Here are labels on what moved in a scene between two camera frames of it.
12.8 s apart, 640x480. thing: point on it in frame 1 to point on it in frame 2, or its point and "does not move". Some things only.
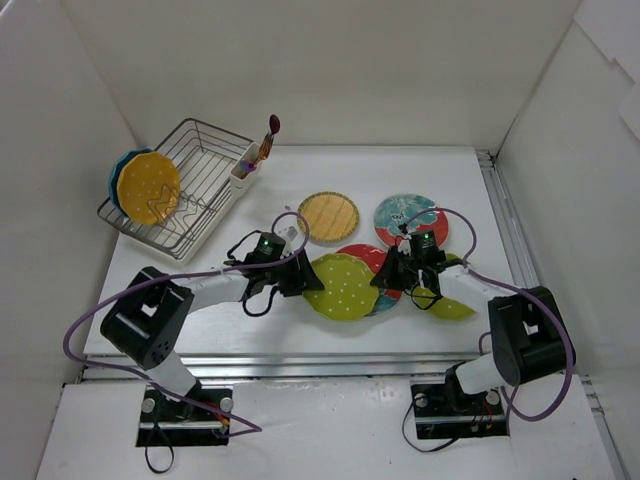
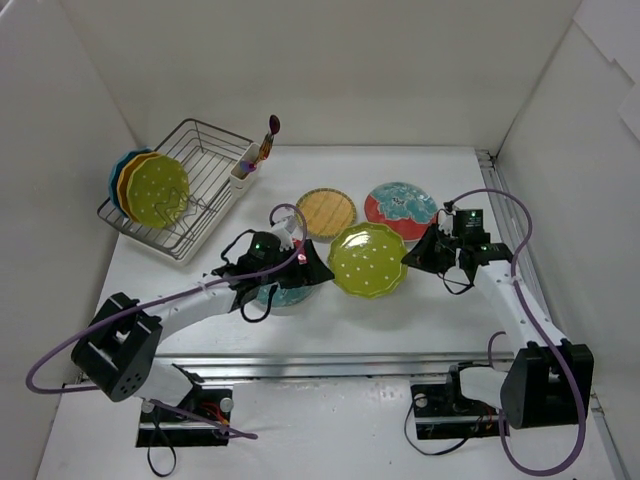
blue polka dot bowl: x=114 y=175 does not move
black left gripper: x=295 y=275 to x=304 y=267
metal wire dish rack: x=204 y=156 does not move
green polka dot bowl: x=348 y=294 to x=157 y=191
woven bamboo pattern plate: x=331 y=216 does not move
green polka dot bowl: x=441 y=307 to x=366 y=260
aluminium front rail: x=286 y=367 does not move
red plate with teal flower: x=373 y=258 to x=285 y=297
